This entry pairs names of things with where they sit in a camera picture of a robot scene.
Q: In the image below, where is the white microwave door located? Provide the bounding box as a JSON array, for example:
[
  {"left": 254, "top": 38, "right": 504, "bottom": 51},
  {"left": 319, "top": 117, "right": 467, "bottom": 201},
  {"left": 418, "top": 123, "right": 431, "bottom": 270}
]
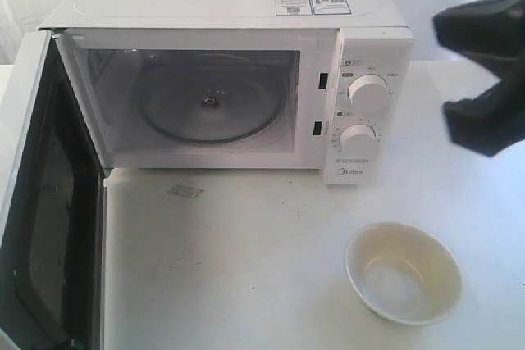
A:
[{"left": 1, "top": 30, "right": 107, "bottom": 349}]

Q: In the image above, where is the glass microwave turntable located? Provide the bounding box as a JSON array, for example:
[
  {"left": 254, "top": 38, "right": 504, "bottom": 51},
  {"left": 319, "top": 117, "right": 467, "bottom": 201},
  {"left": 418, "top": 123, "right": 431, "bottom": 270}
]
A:
[{"left": 139, "top": 52, "right": 287, "bottom": 144}]

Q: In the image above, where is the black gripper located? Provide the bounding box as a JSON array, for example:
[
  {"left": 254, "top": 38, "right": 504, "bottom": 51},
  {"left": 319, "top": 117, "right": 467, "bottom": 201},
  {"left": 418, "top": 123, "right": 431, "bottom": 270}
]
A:
[{"left": 432, "top": 0, "right": 524, "bottom": 157}]

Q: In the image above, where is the white control knob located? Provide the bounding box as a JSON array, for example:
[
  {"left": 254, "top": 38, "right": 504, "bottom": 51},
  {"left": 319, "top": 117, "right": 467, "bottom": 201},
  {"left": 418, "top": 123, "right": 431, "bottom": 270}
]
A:
[
  {"left": 340, "top": 124, "right": 377, "bottom": 156},
  {"left": 347, "top": 74, "right": 390, "bottom": 113}
]

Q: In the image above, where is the right blue label sticker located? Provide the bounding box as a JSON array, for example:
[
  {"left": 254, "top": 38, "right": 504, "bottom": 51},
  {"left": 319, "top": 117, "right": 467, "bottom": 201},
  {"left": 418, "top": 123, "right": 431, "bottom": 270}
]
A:
[{"left": 310, "top": 0, "right": 352, "bottom": 16}]

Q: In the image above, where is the white microwave oven body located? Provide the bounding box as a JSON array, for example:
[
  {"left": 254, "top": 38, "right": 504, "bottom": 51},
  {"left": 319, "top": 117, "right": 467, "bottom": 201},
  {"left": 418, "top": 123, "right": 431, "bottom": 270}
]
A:
[{"left": 41, "top": 0, "right": 413, "bottom": 185}]

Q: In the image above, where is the cream ceramic bowl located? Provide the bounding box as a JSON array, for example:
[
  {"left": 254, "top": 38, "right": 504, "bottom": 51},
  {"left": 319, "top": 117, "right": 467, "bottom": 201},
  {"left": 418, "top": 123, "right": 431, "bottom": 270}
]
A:
[{"left": 345, "top": 222, "right": 463, "bottom": 326}]

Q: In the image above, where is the upper white control knob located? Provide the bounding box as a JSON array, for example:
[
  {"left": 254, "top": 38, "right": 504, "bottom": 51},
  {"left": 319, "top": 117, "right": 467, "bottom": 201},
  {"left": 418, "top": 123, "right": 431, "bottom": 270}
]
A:
[{"left": 347, "top": 74, "right": 390, "bottom": 113}]

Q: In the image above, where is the clear tape patch on table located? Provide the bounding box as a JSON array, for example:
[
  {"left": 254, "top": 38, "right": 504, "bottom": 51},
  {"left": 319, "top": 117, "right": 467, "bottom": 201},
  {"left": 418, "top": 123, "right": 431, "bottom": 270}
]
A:
[{"left": 167, "top": 185, "right": 203, "bottom": 199}]

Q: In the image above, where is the lower white control knob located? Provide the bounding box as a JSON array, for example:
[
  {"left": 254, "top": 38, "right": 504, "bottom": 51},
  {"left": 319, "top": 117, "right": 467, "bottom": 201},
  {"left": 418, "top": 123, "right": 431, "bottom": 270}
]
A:
[{"left": 340, "top": 124, "right": 377, "bottom": 156}]

